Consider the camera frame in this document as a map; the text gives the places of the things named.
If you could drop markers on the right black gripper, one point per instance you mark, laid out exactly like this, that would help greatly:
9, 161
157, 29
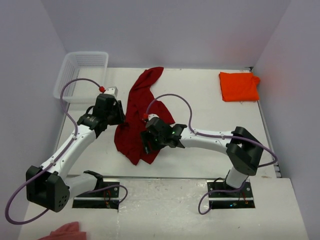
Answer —
147, 136

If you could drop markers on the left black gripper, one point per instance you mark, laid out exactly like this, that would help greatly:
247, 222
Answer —
121, 117

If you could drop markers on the dark red t shirt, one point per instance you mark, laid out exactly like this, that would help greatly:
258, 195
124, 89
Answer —
127, 136

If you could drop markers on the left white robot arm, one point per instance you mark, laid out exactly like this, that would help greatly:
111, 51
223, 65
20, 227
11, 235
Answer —
48, 185

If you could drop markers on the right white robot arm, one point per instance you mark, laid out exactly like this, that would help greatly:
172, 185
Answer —
242, 148

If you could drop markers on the white plastic basket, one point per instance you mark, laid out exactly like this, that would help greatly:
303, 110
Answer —
82, 64

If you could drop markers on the folded orange t shirt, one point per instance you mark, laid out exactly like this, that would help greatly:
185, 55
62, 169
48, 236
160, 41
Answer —
239, 87

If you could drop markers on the pink cloth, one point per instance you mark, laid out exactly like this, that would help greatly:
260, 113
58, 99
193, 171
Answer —
68, 231

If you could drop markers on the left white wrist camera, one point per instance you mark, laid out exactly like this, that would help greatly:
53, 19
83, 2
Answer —
113, 91

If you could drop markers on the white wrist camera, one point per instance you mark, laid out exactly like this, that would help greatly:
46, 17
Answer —
113, 91
147, 117

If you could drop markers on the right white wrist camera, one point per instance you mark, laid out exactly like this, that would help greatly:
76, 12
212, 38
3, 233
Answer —
147, 117

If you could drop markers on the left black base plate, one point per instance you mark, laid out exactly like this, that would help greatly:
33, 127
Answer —
107, 199

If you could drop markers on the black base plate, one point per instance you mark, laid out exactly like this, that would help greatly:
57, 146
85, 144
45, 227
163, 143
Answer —
243, 199
107, 199

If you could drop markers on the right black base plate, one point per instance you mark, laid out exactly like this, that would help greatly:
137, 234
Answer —
243, 199

